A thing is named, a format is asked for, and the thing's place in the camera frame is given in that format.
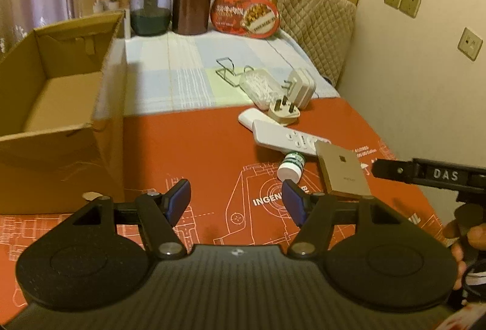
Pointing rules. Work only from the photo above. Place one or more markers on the white remote control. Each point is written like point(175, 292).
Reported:
point(273, 134)

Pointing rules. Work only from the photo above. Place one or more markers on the clear plastic swab box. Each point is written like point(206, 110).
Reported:
point(260, 87)

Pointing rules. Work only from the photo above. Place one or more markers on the red printed mat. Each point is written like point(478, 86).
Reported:
point(212, 148)

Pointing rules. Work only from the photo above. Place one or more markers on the beige quilted cover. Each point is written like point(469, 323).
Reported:
point(319, 22)

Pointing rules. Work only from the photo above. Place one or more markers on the dark green glass jar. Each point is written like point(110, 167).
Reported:
point(150, 11)

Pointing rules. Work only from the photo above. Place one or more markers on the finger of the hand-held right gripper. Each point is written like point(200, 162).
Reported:
point(402, 171)

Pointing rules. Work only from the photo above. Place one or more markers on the cardboard box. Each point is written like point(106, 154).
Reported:
point(57, 163)

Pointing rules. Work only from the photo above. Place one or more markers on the person's right hand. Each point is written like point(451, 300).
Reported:
point(479, 237)

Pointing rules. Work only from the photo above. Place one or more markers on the small white oblong remote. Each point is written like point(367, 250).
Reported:
point(248, 118)

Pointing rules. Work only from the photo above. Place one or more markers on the white two-prong charger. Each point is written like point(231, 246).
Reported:
point(302, 91)

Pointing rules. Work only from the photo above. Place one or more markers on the red oval tin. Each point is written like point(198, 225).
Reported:
point(235, 15)

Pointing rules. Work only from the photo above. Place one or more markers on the flat beige box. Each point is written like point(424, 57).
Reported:
point(341, 170)

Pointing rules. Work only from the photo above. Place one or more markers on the brown cylindrical canister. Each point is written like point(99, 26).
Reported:
point(191, 3)

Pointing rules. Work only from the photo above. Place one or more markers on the white bottle green label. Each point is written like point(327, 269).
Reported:
point(288, 170)

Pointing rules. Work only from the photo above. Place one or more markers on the white three-pin plug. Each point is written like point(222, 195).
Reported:
point(283, 116)

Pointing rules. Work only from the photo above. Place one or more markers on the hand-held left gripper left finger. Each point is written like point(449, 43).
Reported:
point(178, 197)

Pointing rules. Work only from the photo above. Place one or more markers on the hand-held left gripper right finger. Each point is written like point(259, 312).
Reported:
point(294, 197)

